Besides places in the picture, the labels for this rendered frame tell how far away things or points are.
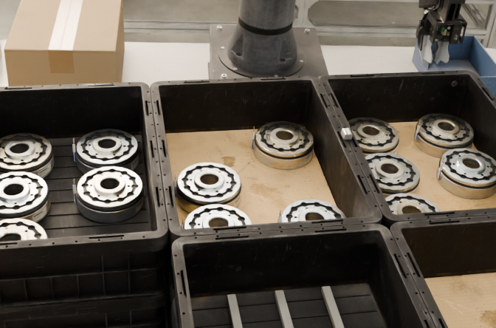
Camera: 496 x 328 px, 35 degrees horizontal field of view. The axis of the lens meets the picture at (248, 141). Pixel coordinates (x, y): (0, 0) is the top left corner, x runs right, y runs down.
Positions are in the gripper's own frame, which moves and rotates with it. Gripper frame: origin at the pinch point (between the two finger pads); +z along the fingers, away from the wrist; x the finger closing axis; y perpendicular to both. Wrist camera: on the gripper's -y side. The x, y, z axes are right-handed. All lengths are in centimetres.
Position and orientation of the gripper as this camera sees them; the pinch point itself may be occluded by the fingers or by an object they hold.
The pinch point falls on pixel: (429, 62)
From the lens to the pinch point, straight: 189.5
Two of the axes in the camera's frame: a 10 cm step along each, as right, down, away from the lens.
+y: 1.4, 5.8, -8.0
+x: 9.9, -0.3, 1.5
